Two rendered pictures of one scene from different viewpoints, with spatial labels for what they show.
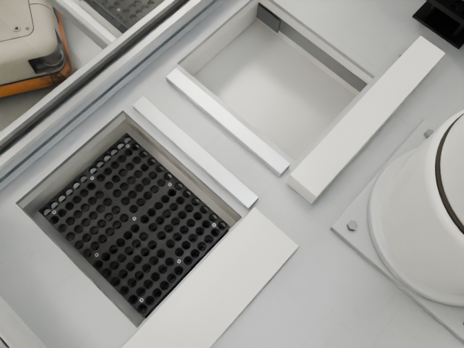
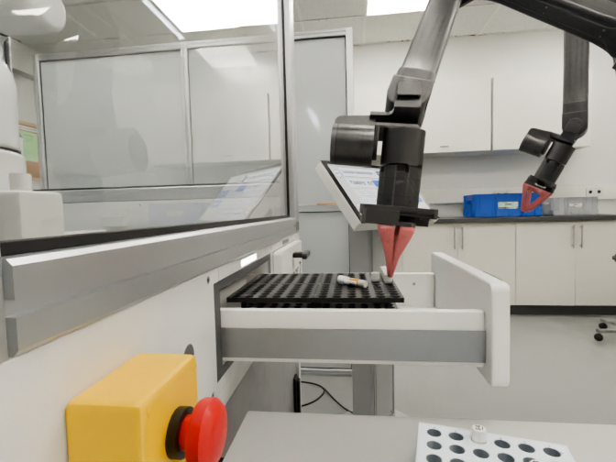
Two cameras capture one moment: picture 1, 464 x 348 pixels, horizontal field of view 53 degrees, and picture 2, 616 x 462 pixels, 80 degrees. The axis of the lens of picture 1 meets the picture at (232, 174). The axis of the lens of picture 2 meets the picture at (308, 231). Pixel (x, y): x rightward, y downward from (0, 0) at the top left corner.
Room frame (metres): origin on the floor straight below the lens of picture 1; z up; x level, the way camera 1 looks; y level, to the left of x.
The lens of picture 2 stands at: (1.06, -0.09, 1.01)
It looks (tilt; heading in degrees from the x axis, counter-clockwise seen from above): 3 degrees down; 151
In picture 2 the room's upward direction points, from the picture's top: 1 degrees counter-clockwise
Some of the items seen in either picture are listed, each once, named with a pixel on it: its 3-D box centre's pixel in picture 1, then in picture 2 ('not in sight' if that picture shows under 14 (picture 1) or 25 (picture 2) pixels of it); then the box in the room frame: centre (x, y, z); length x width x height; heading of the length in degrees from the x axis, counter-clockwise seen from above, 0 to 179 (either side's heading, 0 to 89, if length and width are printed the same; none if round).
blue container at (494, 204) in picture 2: not in sight; (500, 205); (-1.16, 3.34, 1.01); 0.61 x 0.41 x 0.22; 53
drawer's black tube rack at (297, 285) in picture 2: not in sight; (319, 304); (0.60, 0.19, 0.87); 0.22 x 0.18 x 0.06; 54
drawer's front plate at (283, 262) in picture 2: not in sight; (290, 268); (0.28, 0.30, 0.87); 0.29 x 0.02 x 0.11; 144
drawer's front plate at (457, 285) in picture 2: not in sight; (459, 302); (0.71, 0.35, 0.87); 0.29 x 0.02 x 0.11; 144
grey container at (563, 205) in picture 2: not in sight; (566, 206); (-0.83, 3.91, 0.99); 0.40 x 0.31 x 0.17; 53
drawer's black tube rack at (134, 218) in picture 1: (137, 224); not in sight; (0.17, 0.14, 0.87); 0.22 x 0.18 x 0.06; 54
